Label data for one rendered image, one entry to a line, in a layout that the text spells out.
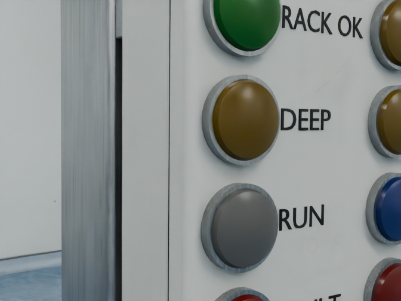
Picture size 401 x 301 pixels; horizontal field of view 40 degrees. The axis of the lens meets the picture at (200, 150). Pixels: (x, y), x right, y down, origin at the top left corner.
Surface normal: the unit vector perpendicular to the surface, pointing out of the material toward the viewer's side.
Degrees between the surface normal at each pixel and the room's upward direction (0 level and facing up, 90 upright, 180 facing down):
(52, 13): 90
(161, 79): 90
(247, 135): 93
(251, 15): 93
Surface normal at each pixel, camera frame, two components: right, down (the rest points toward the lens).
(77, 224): -0.83, 0.02
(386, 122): 0.19, 0.09
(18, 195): 0.65, 0.04
